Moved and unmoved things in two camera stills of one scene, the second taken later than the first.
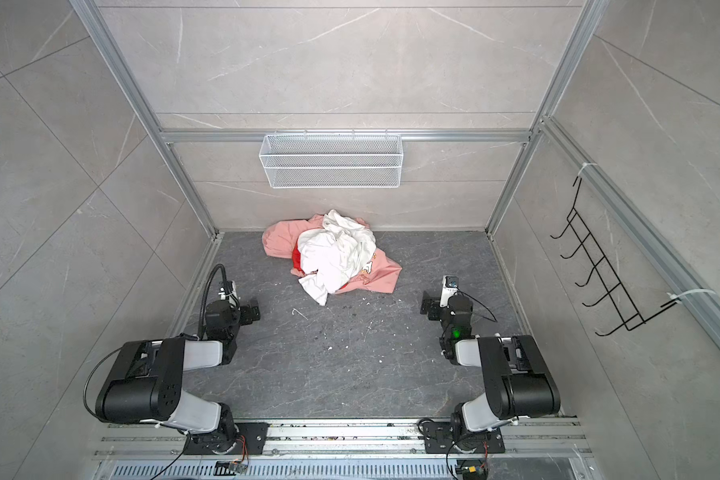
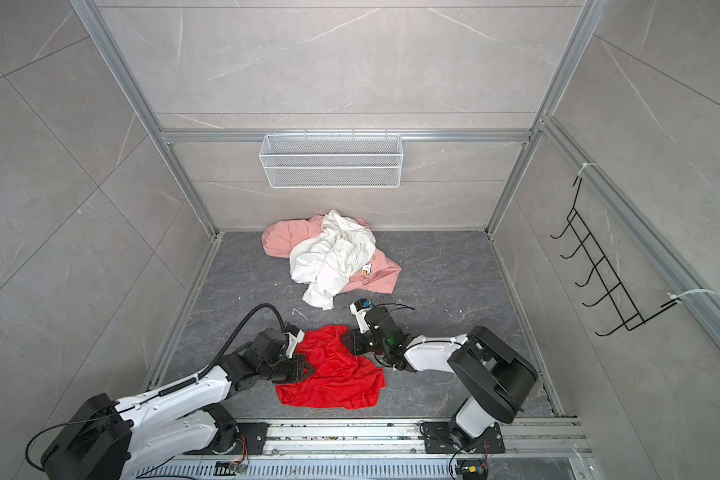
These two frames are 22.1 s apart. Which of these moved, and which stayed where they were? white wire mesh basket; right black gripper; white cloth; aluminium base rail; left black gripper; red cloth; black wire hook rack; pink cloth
Moved: red cloth; right black gripper; left black gripper
Stayed: black wire hook rack; white cloth; aluminium base rail; pink cloth; white wire mesh basket
